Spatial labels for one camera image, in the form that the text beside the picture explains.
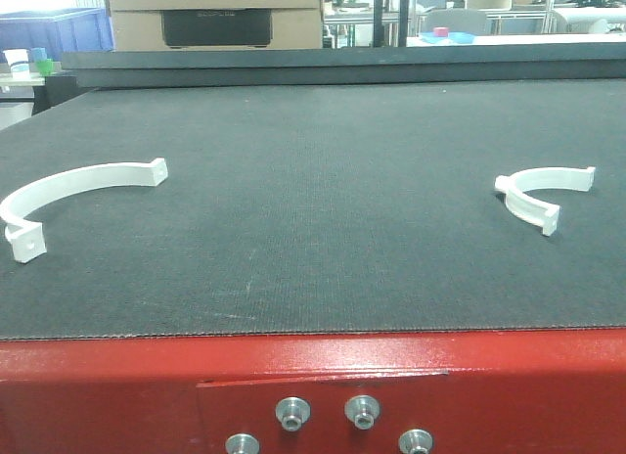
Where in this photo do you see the silver bolt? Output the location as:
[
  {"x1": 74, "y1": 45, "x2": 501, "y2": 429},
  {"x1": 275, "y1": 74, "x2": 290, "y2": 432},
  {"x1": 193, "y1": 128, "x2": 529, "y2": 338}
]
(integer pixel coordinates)
[
  {"x1": 275, "y1": 396, "x2": 311, "y2": 432},
  {"x1": 225, "y1": 432, "x2": 260, "y2": 454},
  {"x1": 344, "y1": 395, "x2": 380, "y2": 431},
  {"x1": 398, "y1": 429, "x2": 434, "y2": 454}
]

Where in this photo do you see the red metal frame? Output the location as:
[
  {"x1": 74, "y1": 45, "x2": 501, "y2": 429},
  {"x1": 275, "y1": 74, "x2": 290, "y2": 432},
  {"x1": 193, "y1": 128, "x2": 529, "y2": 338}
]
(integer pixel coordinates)
[{"x1": 1, "y1": 329, "x2": 625, "y2": 453}]

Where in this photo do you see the left lower silver bolt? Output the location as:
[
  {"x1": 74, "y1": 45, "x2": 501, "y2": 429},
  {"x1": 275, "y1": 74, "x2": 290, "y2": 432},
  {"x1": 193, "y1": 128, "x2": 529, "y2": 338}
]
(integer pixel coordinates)
[{"x1": 225, "y1": 432, "x2": 260, "y2": 454}]

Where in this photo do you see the right lower silver bolt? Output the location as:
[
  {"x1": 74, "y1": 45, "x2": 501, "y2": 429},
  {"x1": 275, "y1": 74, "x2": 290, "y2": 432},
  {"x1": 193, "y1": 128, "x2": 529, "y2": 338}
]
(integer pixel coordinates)
[{"x1": 398, "y1": 429, "x2": 434, "y2": 454}]

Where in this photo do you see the pink block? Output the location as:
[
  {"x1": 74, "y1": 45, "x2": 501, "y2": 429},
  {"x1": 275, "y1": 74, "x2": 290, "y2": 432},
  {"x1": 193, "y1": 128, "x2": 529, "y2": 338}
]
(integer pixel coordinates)
[{"x1": 432, "y1": 26, "x2": 449, "y2": 38}]

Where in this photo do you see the light blue tray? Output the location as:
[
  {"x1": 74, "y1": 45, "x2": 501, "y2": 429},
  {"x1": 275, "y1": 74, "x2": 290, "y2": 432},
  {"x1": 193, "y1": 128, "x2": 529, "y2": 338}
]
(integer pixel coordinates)
[{"x1": 420, "y1": 31, "x2": 475, "y2": 45}]

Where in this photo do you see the green small cup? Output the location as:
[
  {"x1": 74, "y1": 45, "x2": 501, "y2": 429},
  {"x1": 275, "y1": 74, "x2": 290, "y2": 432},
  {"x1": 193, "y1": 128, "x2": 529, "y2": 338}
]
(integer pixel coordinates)
[{"x1": 36, "y1": 59, "x2": 54, "y2": 76}]

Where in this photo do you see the blue crate in background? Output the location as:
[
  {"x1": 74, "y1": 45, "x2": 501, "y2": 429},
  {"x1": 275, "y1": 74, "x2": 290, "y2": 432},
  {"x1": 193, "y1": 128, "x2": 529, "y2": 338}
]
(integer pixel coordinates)
[{"x1": 1, "y1": 8, "x2": 114, "y2": 61}]

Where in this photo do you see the black vertical post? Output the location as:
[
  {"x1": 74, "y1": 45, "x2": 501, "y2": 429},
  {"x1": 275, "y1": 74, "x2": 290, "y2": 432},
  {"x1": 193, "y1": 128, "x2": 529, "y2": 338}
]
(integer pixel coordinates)
[{"x1": 372, "y1": 0, "x2": 415, "y2": 48}]

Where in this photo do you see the dark textured table mat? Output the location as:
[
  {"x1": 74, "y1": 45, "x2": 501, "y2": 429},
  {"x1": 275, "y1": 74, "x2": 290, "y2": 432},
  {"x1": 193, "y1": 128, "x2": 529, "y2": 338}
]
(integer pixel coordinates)
[{"x1": 1, "y1": 79, "x2": 625, "y2": 340}]

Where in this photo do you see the left upper silver bolt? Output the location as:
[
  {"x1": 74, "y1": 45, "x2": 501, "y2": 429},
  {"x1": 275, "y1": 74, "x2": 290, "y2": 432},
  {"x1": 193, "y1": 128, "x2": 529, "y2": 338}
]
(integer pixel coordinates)
[{"x1": 275, "y1": 396, "x2": 311, "y2": 432}]

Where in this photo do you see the small white pipe clamp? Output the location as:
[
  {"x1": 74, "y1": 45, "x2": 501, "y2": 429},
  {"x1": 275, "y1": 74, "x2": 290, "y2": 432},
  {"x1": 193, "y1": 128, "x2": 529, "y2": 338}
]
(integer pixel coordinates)
[{"x1": 494, "y1": 166, "x2": 596, "y2": 237}]

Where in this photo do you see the white paper cup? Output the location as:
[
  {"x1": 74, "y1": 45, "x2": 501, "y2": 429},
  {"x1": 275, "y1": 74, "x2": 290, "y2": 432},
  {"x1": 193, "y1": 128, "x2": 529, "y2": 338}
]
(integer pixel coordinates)
[{"x1": 3, "y1": 49, "x2": 30, "y2": 80}]

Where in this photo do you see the large white pipe clamp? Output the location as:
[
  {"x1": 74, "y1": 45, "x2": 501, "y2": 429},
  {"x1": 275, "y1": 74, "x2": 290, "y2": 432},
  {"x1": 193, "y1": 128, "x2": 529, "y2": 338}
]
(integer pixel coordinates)
[{"x1": 1, "y1": 158, "x2": 168, "y2": 263}]

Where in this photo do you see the cardboard box with black print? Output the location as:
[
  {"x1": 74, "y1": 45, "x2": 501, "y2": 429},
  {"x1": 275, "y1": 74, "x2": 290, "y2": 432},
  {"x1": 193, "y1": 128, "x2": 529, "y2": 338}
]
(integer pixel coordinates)
[{"x1": 107, "y1": 0, "x2": 323, "y2": 51}]

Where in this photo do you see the right upper silver bolt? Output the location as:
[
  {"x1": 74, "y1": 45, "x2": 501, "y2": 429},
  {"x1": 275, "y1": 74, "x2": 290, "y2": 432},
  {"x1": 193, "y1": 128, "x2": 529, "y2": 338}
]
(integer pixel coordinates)
[{"x1": 344, "y1": 395, "x2": 380, "y2": 431}]

